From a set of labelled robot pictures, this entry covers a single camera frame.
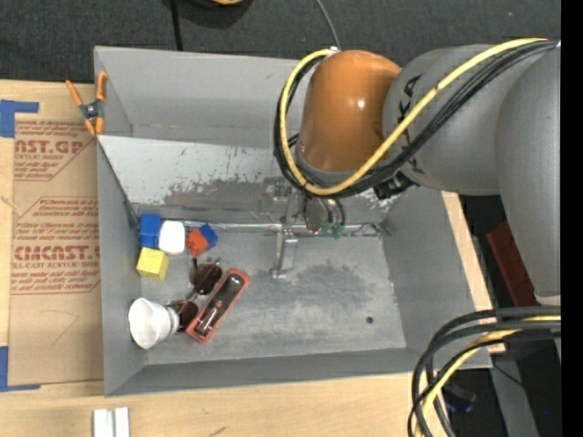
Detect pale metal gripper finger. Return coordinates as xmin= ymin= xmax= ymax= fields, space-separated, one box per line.
xmin=262 ymin=176 xmax=296 ymax=226
xmin=269 ymin=225 xmax=300 ymax=280

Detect grey metal bin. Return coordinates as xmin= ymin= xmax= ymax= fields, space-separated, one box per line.
xmin=93 ymin=46 xmax=494 ymax=398

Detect small blue block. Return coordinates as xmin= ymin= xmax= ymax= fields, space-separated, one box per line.
xmin=199 ymin=223 xmax=220 ymax=251

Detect brown sunglasses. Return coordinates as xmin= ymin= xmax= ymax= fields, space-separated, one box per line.
xmin=166 ymin=256 xmax=225 ymax=334

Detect orange-red block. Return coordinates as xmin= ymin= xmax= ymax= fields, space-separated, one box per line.
xmin=185 ymin=229 xmax=210 ymax=257

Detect white block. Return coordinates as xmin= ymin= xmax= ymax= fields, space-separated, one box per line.
xmin=158 ymin=219 xmax=188 ymax=256

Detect yellow block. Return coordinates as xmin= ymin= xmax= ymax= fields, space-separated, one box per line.
xmin=135 ymin=247 xmax=170 ymax=282

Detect large blue block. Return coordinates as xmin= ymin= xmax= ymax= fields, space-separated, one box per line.
xmin=138 ymin=213 xmax=162 ymax=250

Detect brown cardboard board red print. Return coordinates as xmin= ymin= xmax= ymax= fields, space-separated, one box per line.
xmin=0 ymin=78 xmax=107 ymax=389

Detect black cylinder on white bracket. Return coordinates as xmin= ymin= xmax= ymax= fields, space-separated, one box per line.
xmin=359 ymin=173 xmax=412 ymax=213

